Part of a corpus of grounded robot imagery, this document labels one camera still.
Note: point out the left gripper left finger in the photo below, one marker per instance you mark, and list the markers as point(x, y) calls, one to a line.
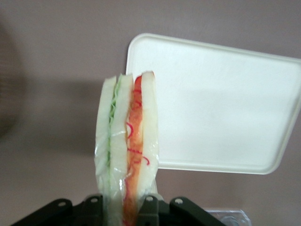
point(91, 212)

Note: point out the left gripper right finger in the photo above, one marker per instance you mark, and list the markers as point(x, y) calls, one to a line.
point(150, 212)

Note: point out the triangle sandwich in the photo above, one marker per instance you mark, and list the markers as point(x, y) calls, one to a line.
point(122, 141)

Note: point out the cream rectangular tray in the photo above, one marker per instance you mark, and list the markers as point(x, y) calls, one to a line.
point(223, 106)

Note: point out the clear acrylic bottle rack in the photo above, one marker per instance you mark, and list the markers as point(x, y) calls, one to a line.
point(230, 215)

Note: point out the brown table cover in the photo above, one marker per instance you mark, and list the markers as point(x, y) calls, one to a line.
point(58, 58)

